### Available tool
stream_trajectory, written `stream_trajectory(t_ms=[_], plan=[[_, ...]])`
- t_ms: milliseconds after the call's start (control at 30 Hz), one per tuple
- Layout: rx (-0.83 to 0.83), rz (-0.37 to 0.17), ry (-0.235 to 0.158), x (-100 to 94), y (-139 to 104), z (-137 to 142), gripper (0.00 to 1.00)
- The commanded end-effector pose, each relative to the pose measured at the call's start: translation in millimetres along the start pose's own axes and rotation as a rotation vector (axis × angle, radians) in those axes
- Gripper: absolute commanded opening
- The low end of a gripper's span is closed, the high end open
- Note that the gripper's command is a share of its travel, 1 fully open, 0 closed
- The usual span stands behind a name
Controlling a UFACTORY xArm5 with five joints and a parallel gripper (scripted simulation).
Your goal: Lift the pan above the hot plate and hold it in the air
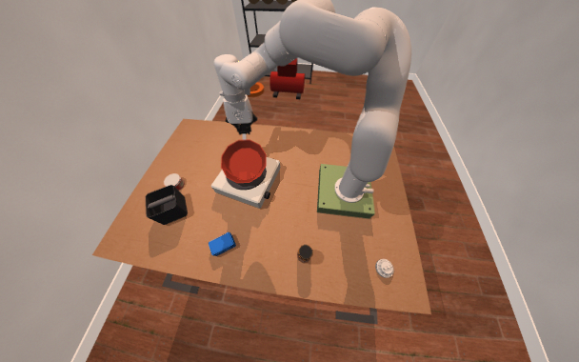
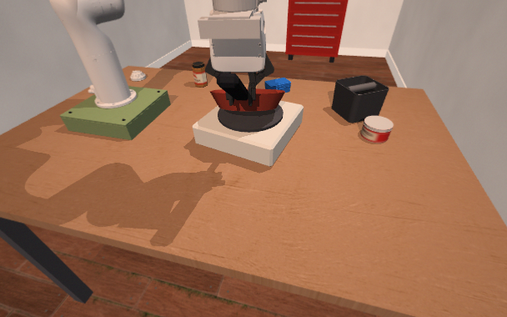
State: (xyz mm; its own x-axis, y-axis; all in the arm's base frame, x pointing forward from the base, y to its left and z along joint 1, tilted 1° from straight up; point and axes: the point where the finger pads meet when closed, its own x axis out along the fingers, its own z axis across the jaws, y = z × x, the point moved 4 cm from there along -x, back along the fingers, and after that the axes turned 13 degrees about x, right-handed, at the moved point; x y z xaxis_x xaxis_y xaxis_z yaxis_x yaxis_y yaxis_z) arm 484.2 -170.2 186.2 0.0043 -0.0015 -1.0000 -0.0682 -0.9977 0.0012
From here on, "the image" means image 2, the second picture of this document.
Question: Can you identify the small red and white tin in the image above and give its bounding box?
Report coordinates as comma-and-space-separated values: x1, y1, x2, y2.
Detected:
361, 116, 394, 143

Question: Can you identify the small spice jar with black lid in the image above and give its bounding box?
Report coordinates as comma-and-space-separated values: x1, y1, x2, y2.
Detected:
192, 62, 208, 88

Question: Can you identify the blue rectangular box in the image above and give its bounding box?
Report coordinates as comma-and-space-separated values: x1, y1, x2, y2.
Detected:
264, 78, 291, 93

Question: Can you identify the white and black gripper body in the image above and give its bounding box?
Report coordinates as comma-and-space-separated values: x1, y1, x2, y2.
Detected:
209, 7, 266, 73

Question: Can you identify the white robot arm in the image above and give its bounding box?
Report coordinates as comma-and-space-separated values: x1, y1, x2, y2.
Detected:
49, 0, 267, 108

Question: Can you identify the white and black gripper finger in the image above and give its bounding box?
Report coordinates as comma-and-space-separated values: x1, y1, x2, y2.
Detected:
248, 53, 274, 106
205, 58, 234, 106

